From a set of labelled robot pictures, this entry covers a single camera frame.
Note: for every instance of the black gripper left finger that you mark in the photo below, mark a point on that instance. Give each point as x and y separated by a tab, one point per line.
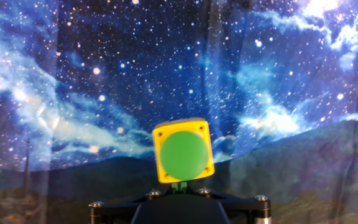
120	208

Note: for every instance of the yellow box green push button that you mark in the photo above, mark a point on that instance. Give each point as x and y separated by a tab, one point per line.
183	155

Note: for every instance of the starry night sky cloth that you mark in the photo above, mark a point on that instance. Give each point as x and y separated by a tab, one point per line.
73	93

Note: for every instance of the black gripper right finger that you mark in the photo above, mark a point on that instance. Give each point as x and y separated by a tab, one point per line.
241	208

